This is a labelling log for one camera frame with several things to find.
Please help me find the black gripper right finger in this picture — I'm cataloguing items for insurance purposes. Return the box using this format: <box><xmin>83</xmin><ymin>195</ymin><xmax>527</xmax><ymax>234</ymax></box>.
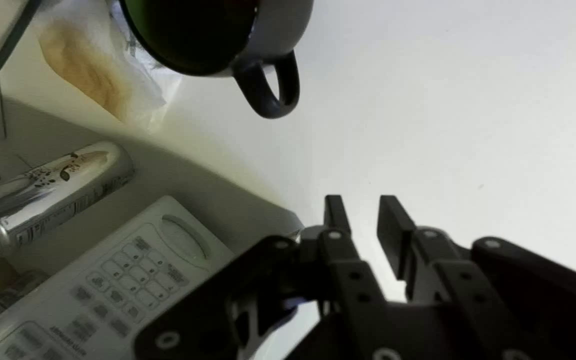
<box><xmin>377</xmin><ymin>196</ymin><xmax>576</xmax><ymax>360</ymax></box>

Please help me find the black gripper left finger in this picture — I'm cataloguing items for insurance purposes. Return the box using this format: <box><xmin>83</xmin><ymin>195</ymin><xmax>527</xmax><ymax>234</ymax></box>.
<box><xmin>134</xmin><ymin>195</ymin><xmax>401</xmax><ymax>360</ymax></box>

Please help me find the white microwave oven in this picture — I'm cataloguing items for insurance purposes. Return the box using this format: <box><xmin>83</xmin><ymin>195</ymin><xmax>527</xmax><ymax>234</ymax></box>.
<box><xmin>0</xmin><ymin>195</ymin><xmax>305</xmax><ymax>360</ymax></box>

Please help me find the black mug green inside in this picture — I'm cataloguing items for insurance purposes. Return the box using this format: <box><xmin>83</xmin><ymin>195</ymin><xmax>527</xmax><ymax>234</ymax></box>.
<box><xmin>120</xmin><ymin>0</ymin><xmax>314</xmax><ymax>118</ymax></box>

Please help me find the stained paper towel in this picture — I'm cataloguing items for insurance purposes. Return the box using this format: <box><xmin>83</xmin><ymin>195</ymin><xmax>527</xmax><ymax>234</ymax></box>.
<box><xmin>34</xmin><ymin>0</ymin><xmax>181</xmax><ymax>130</ymax></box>

